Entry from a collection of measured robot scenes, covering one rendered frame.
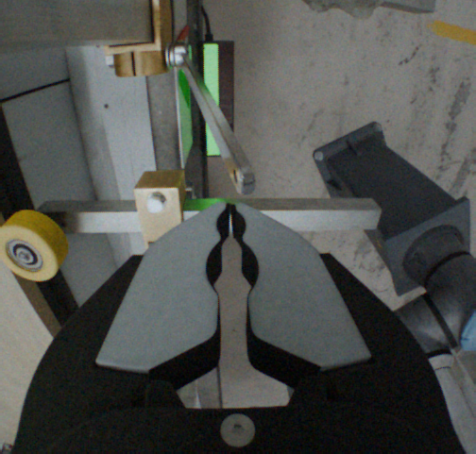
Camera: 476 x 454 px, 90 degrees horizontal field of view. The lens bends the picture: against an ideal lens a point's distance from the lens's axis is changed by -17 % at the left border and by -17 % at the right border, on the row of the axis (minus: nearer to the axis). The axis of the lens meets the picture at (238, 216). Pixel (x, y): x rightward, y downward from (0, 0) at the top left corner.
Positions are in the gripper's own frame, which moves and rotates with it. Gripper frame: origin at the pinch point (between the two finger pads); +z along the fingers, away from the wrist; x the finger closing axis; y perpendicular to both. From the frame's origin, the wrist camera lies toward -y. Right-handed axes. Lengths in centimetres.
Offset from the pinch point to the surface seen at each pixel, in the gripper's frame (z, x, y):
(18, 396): 12, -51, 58
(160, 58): 15.2, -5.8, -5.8
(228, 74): 31.0, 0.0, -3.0
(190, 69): 10.6, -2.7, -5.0
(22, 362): 11, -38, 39
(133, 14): 9.4, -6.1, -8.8
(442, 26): 101, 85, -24
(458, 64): 101, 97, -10
